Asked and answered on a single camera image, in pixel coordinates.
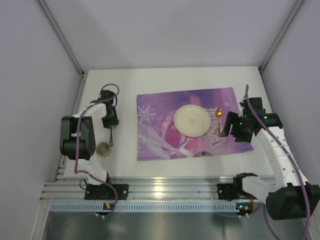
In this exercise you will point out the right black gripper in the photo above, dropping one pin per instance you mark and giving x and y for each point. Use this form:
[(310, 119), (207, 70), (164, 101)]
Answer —
[(231, 124)]

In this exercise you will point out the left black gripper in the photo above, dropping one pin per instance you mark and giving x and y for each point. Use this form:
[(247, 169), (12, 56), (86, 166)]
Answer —
[(110, 125)]

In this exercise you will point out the gold spoon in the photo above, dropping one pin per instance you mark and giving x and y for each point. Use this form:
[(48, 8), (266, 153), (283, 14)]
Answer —
[(218, 114)]

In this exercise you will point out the pink metallic fork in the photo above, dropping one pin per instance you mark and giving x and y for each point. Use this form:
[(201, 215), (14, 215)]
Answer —
[(110, 143)]

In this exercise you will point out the speckled ceramic cup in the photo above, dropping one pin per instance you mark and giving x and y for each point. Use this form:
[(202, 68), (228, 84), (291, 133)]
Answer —
[(103, 149)]

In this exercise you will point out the cream round plate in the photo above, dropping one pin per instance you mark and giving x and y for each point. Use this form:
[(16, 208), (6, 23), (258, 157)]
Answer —
[(192, 120)]

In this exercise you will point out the purple printed placemat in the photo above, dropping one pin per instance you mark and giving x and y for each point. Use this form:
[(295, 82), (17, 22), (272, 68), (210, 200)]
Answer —
[(158, 139)]

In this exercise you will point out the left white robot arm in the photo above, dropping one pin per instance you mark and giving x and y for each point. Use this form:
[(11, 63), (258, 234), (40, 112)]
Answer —
[(79, 142)]

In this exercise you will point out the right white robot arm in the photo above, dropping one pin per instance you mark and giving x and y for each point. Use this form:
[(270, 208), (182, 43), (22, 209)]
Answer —
[(292, 196)]

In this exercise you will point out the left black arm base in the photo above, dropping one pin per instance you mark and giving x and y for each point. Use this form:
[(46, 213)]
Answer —
[(103, 192)]

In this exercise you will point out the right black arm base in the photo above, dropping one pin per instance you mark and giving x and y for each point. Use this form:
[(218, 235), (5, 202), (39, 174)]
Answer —
[(228, 192)]

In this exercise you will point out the aluminium mounting rail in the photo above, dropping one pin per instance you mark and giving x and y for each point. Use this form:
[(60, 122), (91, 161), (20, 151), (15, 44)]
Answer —
[(150, 189)]

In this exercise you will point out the perforated cable tray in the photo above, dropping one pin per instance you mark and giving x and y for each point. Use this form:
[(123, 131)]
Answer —
[(153, 207)]

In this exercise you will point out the left aluminium frame post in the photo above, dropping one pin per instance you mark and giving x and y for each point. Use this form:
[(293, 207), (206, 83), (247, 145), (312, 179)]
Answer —
[(60, 35)]

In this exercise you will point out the aluminium frame post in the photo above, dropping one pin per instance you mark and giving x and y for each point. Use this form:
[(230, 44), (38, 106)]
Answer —
[(298, 4), (60, 35)]

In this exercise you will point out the right aluminium frame post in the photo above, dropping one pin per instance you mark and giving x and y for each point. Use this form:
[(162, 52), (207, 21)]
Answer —
[(298, 4)]

